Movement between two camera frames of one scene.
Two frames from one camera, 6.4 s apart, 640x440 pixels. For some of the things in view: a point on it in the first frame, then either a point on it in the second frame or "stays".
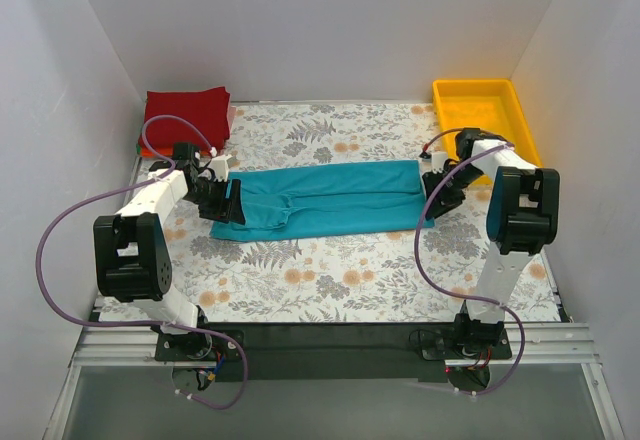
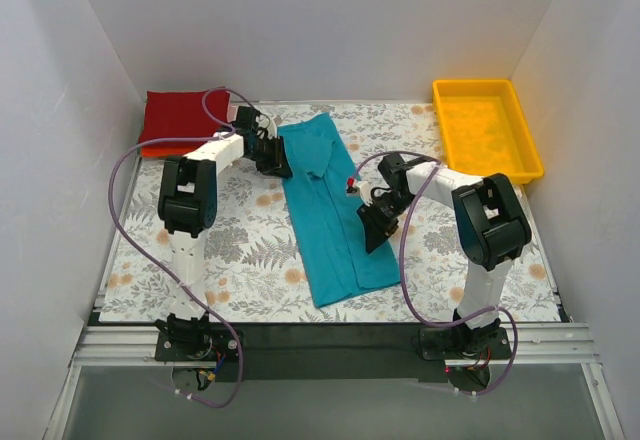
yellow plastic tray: (491, 105) stays
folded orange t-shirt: (164, 151) stays
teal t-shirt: (310, 200) -> (333, 246)
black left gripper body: (223, 201) -> (270, 152)
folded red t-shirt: (207, 108) stays
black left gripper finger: (236, 213) -> (285, 169)
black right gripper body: (442, 191) -> (382, 212)
